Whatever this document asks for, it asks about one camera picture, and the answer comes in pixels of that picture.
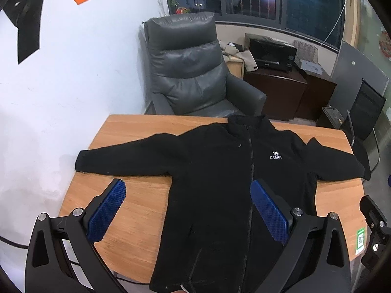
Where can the light wooden cabinet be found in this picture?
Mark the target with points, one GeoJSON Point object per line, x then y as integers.
{"type": "Point", "coordinates": [236, 67]}

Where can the black mesh office chair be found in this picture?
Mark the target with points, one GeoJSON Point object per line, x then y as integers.
{"type": "Point", "coordinates": [366, 106]}

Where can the white flat box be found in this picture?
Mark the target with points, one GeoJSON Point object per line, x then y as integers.
{"type": "Point", "coordinates": [308, 66]}

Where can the black microwave oven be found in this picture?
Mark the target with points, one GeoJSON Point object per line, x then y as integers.
{"type": "Point", "coordinates": [268, 53]}

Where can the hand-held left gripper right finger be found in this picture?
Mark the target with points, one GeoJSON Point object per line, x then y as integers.
{"type": "Point", "coordinates": [270, 213]}

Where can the beige cloth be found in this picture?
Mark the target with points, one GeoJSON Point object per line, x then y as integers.
{"type": "Point", "coordinates": [244, 58]}

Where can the dark keyboard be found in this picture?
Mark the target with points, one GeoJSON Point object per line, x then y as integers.
{"type": "Point", "coordinates": [333, 115]}

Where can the black fleece jacket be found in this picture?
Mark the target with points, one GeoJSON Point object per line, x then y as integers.
{"type": "Point", "coordinates": [213, 158]}

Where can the grey panel board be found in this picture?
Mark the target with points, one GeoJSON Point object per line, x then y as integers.
{"type": "Point", "coordinates": [357, 67]}

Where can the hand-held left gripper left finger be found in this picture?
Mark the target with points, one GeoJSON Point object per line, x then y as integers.
{"type": "Point", "coordinates": [107, 213]}

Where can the grey leather armchair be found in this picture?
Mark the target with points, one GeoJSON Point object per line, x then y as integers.
{"type": "Point", "coordinates": [186, 67]}

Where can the dark wooden cabinet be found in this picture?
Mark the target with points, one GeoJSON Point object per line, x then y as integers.
{"type": "Point", "coordinates": [275, 88]}

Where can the pack of egg cartons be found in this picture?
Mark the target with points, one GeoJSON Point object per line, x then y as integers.
{"type": "Point", "coordinates": [305, 48]}

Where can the red window decoration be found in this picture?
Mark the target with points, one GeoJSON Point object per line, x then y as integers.
{"type": "Point", "coordinates": [385, 44]}

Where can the green sticker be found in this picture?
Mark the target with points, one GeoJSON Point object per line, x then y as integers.
{"type": "Point", "coordinates": [360, 240]}

